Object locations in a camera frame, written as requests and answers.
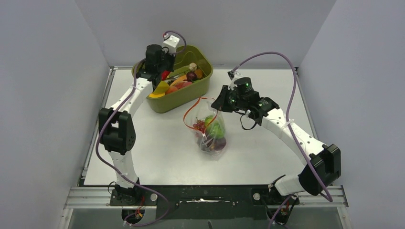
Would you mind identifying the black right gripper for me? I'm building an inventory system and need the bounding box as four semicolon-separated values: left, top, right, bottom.
213;85;247;113

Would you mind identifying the red chili pepper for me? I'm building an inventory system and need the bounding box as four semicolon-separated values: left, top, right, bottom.
161;70;171;81

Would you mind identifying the clear zip top bag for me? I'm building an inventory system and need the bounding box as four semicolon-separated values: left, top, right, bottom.
182;97;227;159

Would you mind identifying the green cabbage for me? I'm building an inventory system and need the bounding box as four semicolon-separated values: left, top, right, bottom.
204;115;226;138

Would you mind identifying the red grape bunch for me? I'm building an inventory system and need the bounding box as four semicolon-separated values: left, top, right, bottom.
192;119;206;134

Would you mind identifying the purple red onion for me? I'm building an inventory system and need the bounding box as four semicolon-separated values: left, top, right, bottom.
213;137;227;151

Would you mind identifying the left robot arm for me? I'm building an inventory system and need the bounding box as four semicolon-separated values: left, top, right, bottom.
96;44;177;204

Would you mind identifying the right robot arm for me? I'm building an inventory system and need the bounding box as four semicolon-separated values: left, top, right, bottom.
212;77;341;204

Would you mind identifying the orange carrot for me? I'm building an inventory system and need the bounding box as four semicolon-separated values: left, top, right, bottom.
170;75;188;86

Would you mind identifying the green yellow mango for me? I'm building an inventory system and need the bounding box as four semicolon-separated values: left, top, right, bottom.
154;81;170;94

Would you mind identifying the pink peach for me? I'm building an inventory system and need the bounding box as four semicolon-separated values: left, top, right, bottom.
173;81;192;90

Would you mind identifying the white garlic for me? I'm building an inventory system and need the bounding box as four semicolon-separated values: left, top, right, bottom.
188;62;198;72

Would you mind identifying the orange peach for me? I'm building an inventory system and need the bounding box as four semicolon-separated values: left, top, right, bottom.
165;86;178;94

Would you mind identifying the dark plum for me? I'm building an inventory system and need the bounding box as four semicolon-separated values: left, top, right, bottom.
186;72;198;82

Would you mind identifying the small orange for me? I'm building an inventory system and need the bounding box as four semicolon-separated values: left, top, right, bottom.
194;69;204;80

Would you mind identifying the green plastic bin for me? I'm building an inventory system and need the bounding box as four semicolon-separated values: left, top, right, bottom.
132;44;213;113

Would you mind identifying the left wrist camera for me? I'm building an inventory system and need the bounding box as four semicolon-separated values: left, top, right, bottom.
162;34;180;54

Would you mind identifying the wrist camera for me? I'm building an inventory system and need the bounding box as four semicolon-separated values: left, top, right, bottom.
162;34;180;54
227;71;245;94

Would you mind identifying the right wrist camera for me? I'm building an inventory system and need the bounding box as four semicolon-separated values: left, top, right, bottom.
227;71;245;94

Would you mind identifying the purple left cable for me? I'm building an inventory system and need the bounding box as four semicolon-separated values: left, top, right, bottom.
95;30;187;228

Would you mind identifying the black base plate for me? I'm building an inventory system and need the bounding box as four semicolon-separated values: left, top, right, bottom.
107;185;300;225

